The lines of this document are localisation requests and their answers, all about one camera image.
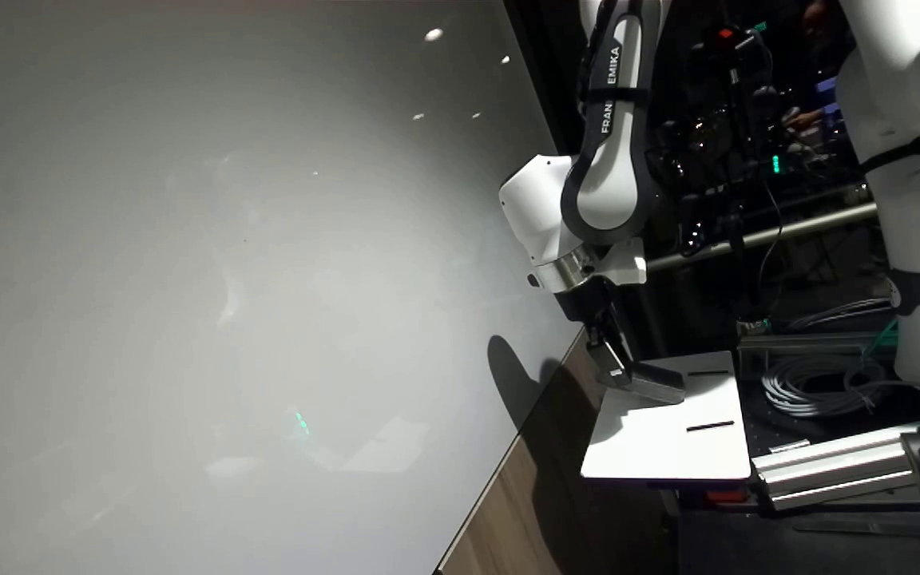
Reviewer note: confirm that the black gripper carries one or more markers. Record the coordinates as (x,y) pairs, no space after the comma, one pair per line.
(601,315)

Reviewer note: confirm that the aluminium extrusion bars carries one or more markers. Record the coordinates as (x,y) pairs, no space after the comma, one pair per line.
(846,467)

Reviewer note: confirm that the large white board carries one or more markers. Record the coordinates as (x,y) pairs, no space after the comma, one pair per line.
(259,309)

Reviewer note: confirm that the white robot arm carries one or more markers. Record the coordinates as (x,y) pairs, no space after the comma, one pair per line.
(578,217)

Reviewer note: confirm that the white square tray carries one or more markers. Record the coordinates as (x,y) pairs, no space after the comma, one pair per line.
(645,442)

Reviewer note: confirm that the silver metal rail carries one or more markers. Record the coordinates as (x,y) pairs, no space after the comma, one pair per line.
(767,238)

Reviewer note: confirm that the black marker pen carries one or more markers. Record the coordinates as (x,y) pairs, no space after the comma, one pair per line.
(711,425)

